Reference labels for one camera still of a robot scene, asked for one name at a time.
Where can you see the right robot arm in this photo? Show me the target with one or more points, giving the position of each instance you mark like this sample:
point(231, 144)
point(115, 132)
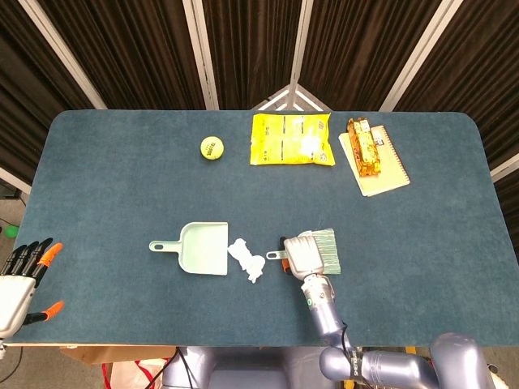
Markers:
point(324, 312)

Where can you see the dark brown curtain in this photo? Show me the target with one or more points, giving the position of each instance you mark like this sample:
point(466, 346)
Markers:
point(142, 48)

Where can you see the yellow tennis ball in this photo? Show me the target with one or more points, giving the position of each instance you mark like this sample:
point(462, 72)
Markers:
point(211, 148)

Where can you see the white triangular frame base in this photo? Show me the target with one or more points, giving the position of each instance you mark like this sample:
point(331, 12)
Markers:
point(290, 99)

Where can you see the white metal frame pole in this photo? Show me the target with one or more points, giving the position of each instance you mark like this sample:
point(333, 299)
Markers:
point(61, 52)
point(14, 180)
point(421, 52)
point(301, 40)
point(504, 167)
point(200, 52)

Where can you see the mint green plastic dustpan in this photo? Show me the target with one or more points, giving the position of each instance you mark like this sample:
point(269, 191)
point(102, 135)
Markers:
point(207, 247)

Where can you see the mint green hand broom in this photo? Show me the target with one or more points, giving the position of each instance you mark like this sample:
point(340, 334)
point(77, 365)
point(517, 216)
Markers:
point(330, 251)

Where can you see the gold brown snack packet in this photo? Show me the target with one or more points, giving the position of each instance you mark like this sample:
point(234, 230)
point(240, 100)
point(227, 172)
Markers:
point(365, 148)

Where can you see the blue table mat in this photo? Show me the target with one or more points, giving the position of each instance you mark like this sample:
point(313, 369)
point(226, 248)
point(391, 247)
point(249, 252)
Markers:
point(121, 194)

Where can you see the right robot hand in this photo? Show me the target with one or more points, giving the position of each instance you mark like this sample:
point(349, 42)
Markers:
point(304, 257)

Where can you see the beige spiral notebook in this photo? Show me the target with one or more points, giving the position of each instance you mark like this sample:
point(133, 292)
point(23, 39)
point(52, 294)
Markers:
point(391, 170)

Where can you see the grey robot torso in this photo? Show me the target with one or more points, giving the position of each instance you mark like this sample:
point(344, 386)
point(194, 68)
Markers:
point(243, 368)

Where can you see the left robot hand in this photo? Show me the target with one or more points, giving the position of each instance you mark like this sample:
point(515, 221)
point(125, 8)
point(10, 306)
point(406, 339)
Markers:
point(14, 300)

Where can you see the red and white bag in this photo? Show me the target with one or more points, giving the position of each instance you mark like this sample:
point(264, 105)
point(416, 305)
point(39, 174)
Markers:
point(134, 374)

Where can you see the yellow snack bag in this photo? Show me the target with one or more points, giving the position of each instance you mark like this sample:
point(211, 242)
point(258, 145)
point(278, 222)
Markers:
point(284, 139)

